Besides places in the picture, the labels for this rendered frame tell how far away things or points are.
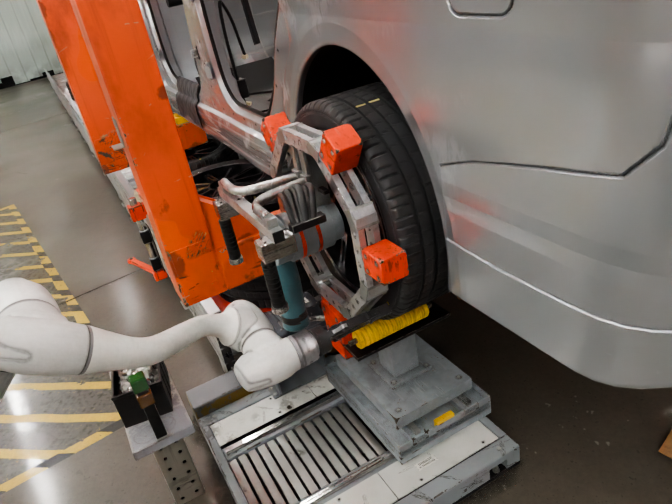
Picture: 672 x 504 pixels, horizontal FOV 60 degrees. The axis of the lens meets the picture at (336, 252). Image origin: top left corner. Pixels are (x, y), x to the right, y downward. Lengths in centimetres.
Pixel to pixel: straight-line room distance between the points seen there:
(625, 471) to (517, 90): 135
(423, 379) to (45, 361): 121
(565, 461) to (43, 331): 155
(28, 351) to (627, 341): 106
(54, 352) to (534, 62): 99
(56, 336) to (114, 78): 87
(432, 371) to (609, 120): 127
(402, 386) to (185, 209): 92
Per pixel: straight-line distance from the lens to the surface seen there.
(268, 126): 175
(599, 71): 93
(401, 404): 192
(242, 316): 155
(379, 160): 140
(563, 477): 203
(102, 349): 126
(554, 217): 107
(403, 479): 192
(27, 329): 123
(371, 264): 139
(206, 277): 207
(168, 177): 192
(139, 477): 233
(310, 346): 149
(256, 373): 146
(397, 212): 139
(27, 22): 1438
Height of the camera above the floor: 155
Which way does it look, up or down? 28 degrees down
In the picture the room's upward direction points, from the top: 11 degrees counter-clockwise
